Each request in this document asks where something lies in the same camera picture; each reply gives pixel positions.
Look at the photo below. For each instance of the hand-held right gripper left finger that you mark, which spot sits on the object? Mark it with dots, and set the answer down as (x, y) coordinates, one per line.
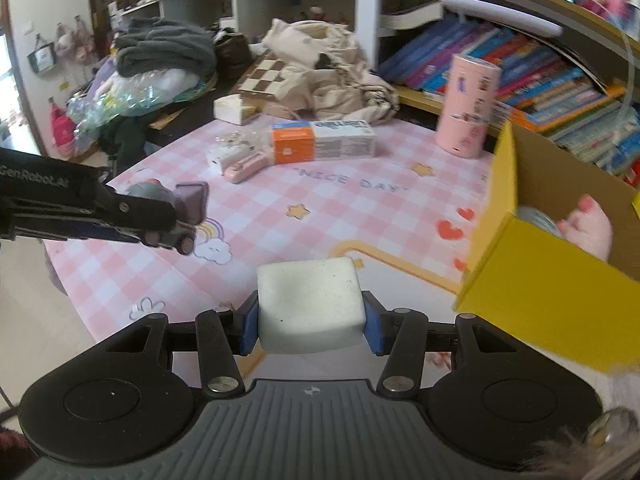
(248, 325)

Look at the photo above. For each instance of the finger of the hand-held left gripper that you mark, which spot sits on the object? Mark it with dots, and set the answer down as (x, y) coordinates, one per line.
(192, 202)
(145, 215)

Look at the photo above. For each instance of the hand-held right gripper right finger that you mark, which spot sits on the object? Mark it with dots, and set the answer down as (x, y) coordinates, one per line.
(374, 325)

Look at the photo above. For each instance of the white charger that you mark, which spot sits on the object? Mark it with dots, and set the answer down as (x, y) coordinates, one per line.
(225, 157)

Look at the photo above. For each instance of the small pink case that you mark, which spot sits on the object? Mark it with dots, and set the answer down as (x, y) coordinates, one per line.
(245, 168)

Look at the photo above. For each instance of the white sponge block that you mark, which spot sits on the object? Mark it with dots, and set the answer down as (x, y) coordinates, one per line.
(310, 305)

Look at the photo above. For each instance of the yellow cardboard box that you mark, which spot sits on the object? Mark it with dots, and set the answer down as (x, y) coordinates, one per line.
(525, 300)

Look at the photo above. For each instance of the pink plush toy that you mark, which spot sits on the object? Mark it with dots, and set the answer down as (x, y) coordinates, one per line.
(592, 232)

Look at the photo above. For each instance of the pink backpack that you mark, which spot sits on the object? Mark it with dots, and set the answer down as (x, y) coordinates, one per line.
(61, 127)

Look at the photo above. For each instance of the dark cloth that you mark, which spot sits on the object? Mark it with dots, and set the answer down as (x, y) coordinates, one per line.
(122, 140)

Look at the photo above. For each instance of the cream tissue pack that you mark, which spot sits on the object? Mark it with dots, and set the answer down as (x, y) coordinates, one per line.
(230, 109)

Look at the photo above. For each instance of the pink checked desk mat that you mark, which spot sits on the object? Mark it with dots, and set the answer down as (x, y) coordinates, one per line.
(350, 210)

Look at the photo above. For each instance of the iridescent plastic bag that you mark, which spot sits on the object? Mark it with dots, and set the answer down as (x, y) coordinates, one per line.
(130, 95)

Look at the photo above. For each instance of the hanging pink plush toys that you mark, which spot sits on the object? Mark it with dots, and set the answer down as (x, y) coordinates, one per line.
(75, 40)

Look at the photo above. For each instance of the wooden chessboard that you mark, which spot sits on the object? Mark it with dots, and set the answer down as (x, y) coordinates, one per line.
(265, 75)

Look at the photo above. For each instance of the orange white toothbrush box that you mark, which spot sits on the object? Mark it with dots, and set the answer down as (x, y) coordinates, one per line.
(330, 142)

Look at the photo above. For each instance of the dark brown handbag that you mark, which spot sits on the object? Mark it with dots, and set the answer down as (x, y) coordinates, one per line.
(232, 55)

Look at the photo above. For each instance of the grey folded cloth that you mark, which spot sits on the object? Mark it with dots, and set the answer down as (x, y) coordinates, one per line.
(165, 45)

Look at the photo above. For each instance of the beige cloth bag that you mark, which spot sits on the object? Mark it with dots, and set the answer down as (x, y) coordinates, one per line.
(325, 80)

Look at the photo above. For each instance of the grey fluffy fur trim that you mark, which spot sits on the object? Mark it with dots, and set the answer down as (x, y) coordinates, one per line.
(565, 447)

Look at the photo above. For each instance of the pink cylindrical canister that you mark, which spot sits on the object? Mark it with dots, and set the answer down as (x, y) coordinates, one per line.
(465, 110)

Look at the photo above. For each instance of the white bookshelf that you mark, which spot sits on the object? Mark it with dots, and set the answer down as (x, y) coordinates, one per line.
(367, 10)

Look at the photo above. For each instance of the thick white book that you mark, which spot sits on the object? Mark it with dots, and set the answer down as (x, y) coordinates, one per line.
(410, 16)

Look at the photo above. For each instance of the row of colourful books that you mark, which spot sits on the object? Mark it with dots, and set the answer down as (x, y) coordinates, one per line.
(525, 70)

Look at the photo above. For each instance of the white desk lamp bar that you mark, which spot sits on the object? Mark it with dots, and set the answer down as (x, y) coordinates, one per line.
(500, 12)

